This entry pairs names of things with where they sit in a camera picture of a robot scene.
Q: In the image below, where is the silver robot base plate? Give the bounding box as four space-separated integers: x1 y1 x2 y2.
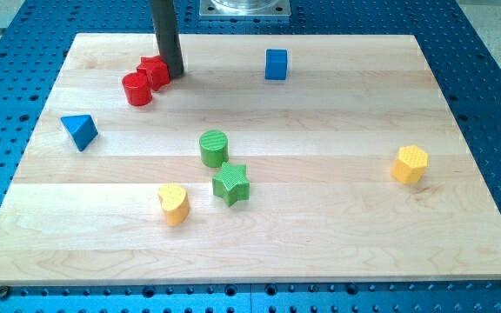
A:
199 0 291 17

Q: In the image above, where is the green star block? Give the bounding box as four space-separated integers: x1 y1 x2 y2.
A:
212 162 250 207

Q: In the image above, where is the red star block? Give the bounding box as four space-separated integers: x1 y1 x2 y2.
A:
137 56 170 91

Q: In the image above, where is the yellow hexagon block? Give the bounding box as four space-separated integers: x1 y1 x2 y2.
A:
391 145 429 184

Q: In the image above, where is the light wooden board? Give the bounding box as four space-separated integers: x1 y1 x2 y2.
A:
0 33 501 286

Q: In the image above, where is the yellow heart block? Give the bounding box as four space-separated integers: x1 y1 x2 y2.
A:
158 183 190 226

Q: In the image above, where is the red cylinder block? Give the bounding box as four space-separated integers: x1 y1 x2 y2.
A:
122 72 152 106

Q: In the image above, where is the green cylinder block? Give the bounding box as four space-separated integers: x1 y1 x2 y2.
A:
199 130 229 168

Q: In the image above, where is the blue triangle block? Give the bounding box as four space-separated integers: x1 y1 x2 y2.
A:
60 115 98 151

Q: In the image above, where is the blue cube block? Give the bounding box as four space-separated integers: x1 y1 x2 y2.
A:
264 49 288 80

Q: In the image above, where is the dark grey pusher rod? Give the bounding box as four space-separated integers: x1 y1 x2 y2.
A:
149 0 184 79

